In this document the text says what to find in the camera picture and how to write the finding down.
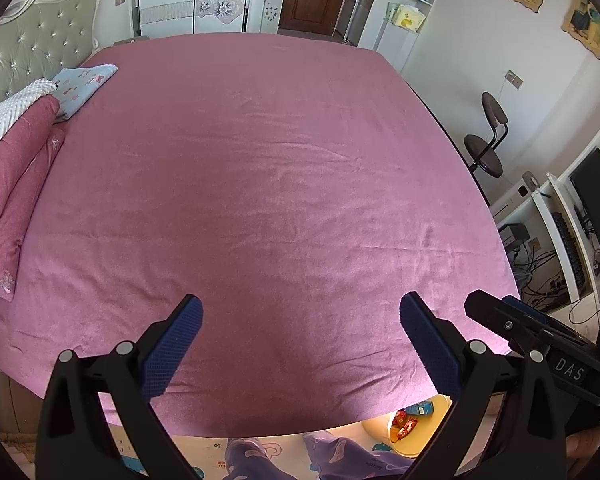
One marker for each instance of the black electronics box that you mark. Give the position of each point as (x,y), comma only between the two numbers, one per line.
(515,234)

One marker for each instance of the yellow and white box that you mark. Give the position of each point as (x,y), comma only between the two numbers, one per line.
(407,17)

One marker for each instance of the white knitted blanket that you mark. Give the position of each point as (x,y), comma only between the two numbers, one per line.
(5,115)

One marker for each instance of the wall switch by chair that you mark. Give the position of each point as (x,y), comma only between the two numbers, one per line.
(514,79)

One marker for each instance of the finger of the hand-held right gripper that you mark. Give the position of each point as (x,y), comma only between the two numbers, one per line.
(500,317)
(527,308)

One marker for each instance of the pink bed sheet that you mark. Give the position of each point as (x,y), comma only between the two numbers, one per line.
(280,160)

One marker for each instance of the person's left leg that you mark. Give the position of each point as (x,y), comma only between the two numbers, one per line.
(252,460)

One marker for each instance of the person's right leg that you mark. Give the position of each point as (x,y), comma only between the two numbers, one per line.
(350,457)

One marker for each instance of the green tufted headboard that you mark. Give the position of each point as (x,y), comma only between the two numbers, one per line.
(45,35)

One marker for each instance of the blue cardboard box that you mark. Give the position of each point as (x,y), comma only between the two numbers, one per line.
(424,409)

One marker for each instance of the person's leg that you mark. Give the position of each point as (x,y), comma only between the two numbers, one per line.
(350,457)
(252,460)

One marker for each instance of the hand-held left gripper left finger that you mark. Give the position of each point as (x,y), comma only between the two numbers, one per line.
(172,342)

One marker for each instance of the white computer desk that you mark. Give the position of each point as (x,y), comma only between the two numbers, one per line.
(555,220)

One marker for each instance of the pink pillow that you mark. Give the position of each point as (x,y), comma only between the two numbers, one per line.
(15,160)
(10,245)

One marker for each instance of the black swivel chair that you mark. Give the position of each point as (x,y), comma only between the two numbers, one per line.
(485,162)

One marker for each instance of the red and white wrapper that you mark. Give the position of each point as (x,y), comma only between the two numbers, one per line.
(405,425)

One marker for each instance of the black computer monitor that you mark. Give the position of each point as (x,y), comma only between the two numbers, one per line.
(595,190)

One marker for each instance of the large wall picture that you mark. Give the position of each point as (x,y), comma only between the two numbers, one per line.
(586,20)

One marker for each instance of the yellow bin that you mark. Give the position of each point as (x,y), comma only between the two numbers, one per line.
(420,442)

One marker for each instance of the black keyboard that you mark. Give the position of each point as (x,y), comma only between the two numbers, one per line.
(567,250)

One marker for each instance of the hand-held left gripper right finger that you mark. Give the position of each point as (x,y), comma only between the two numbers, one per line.
(432,347)

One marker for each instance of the light blue floral pillow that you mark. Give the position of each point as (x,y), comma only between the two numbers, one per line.
(82,85)

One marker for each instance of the white corner shelf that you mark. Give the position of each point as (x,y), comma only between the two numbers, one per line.
(395,45)

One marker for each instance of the white appliance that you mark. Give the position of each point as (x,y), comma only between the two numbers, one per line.
(510,205)

